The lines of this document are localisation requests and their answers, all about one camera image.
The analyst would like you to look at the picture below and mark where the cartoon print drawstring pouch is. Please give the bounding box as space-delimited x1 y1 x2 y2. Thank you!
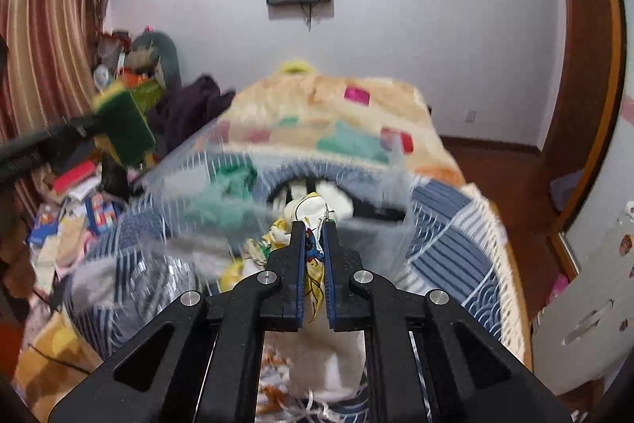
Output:
243 194 365 413

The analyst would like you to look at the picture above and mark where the yellow green sponge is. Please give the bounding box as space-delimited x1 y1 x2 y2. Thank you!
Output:
94 82 156 167

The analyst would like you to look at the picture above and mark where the green knitted cloth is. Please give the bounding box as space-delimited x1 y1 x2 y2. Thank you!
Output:
178 164 269 233

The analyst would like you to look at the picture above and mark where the black white braided cord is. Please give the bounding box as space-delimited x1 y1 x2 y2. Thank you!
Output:
133 248 210 305

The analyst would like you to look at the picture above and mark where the black cream canvas bag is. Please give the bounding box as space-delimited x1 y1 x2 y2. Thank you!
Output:
267 176 406 223

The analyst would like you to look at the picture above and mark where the red flat box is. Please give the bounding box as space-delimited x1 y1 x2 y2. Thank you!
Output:
52 160 98 194

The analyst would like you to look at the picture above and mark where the blue white patterned tablecloth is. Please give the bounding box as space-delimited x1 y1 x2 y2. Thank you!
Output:
63 149 527 423

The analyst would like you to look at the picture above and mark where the green storage box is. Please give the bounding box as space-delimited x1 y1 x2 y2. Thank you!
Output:
131 79 164 114

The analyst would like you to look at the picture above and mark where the clear plastic storage box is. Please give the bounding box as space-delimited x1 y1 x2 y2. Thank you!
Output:
140 121 415 278

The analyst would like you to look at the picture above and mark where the dark purple clothes pile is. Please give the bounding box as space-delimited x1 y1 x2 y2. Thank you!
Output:
147 75 237 157

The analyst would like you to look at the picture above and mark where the grey plush toy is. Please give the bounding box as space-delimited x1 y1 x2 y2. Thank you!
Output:
125 31 181 91

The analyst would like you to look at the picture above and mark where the striped red beige curtain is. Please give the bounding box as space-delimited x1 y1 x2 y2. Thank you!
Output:
1 0 107 140

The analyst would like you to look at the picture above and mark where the beige patchwork fleece blanket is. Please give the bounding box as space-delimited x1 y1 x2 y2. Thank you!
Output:
217 72 465 187

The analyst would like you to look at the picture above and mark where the white sticker suitcase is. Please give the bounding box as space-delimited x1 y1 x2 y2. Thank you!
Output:
532 203 633 395

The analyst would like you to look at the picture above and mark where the yellow chair back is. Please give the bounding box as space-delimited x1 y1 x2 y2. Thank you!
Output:
277 58 316 75

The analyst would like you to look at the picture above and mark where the brown wooden door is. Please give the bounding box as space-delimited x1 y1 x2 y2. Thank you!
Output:
544 0 626 234

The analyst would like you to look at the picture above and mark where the white wall socket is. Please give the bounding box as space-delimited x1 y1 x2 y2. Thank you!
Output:
465 109 477 123

